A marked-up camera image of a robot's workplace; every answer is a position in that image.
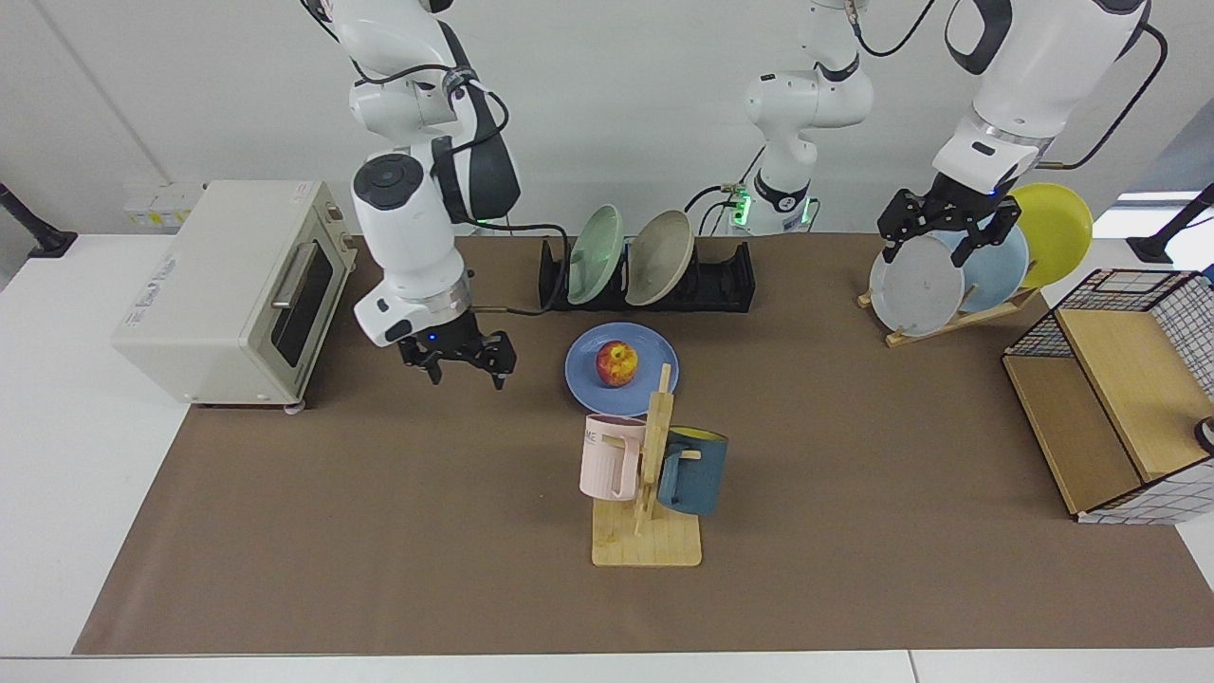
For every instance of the black stand pole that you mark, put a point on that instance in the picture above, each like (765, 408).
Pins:
(43, 242)
(1152, 249)

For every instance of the brown table cloth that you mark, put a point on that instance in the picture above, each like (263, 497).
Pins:
(379, 531)

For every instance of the grey plate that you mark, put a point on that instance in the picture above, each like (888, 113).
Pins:
(915, 294)

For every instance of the dark blue cup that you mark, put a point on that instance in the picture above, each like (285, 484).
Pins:
(697, 474)

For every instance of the beige plate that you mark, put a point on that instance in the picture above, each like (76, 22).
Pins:
(659, 256)

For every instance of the wooden cup stand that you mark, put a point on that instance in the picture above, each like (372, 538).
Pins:
(645, 545)

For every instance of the white wall socket box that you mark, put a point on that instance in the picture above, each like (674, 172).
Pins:
(156, 204)

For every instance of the yellow plate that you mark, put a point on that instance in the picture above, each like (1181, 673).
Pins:
(1057, 232)

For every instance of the green plate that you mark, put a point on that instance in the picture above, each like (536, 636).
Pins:
(596, 254)

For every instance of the light blue plate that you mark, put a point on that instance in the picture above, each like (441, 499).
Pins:
(1001, 280)

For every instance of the wooden plate rack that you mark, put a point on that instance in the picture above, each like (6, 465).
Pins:
(910, 334)

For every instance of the pink cup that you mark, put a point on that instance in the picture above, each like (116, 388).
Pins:
(602, 460)

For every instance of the pale toaster oven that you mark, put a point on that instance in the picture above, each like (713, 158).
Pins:
(190, 304)

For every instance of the black dish rack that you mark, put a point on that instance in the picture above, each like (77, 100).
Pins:
(721, 285)

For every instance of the red yellow apple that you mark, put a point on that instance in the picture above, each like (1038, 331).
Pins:
(616, 365)

